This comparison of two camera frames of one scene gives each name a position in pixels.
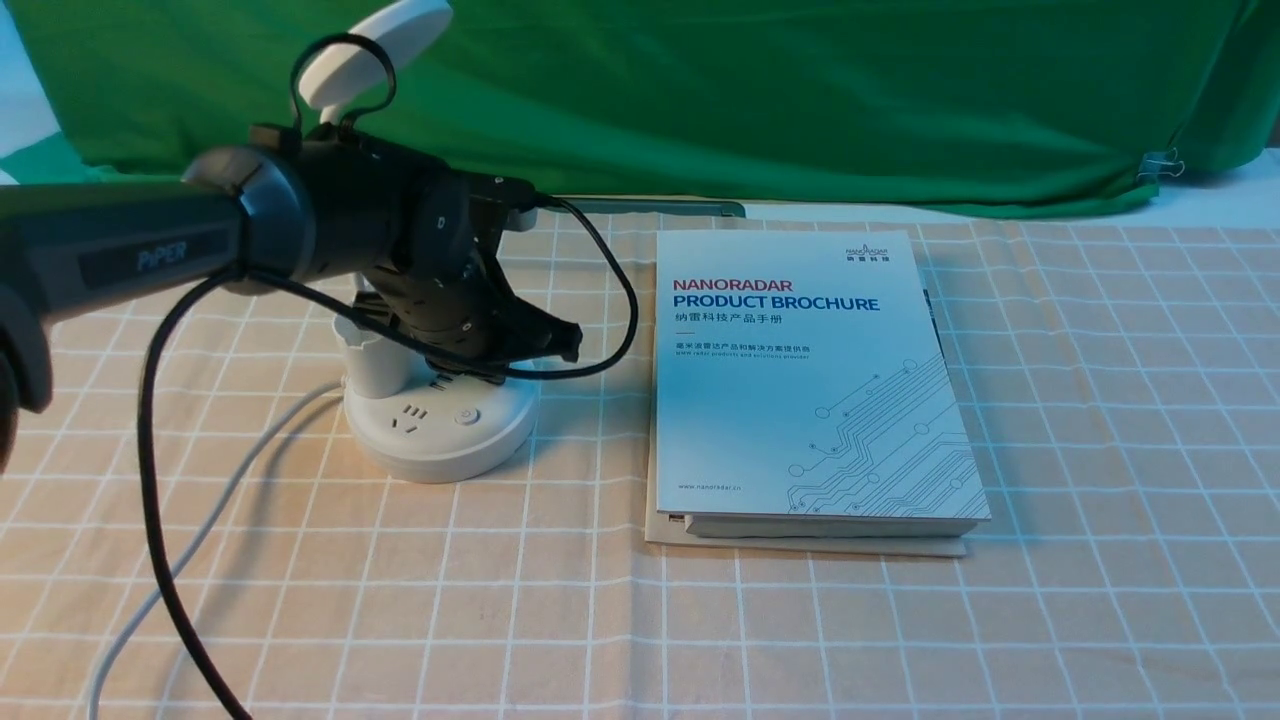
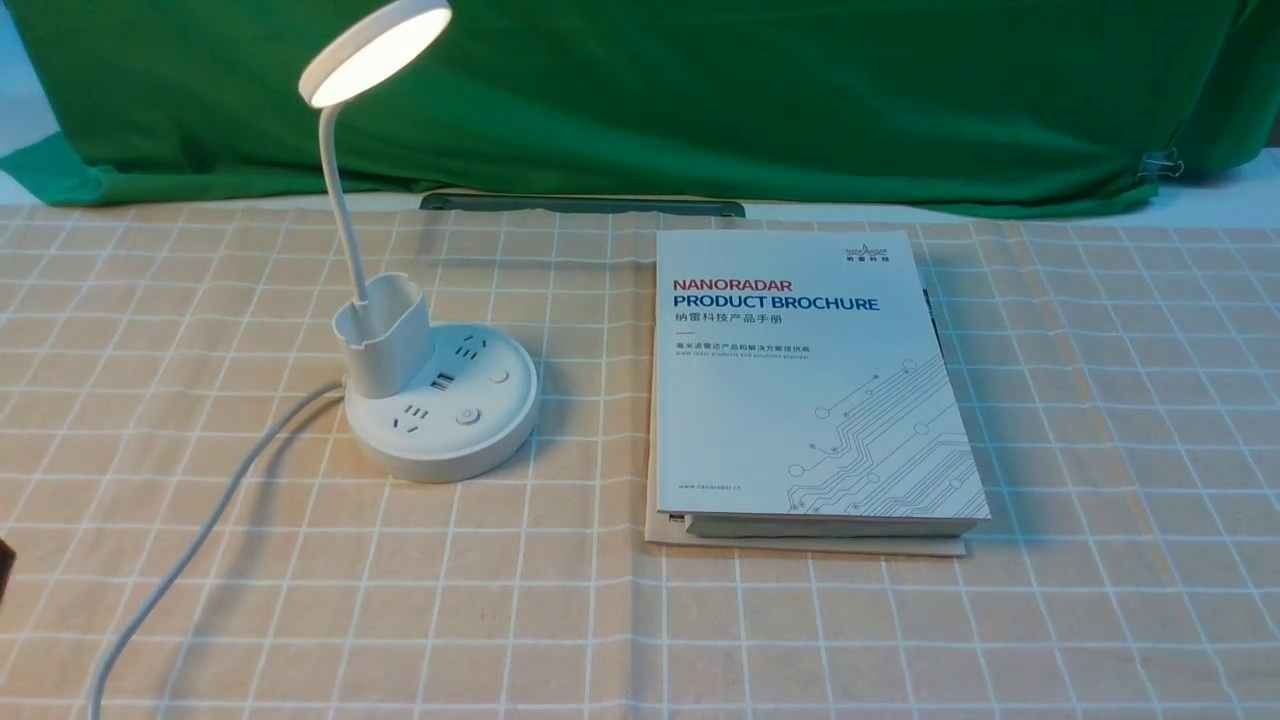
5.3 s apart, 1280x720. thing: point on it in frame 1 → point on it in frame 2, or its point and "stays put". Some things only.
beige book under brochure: [670, 527] stays put
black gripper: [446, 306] → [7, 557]
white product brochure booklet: [802, 389] stays put
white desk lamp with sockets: [403, 415] stays put
